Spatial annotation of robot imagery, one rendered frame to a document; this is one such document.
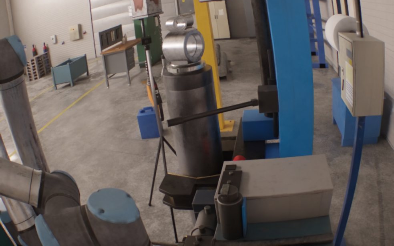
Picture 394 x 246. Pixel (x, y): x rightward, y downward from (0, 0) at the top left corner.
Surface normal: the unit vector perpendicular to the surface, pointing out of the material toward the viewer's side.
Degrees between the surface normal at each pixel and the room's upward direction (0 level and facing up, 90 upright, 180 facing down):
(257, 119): 0
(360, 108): 90
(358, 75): 90
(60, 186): 17
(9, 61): 100
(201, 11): 90
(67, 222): 29
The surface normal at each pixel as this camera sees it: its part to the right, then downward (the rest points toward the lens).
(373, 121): -0.17, 0.39
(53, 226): 0.11, -0.62
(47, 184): 0.56, -0.58
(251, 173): -0.12, -0.92
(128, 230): 0.65, 0.21
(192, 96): 0.12, 0.37
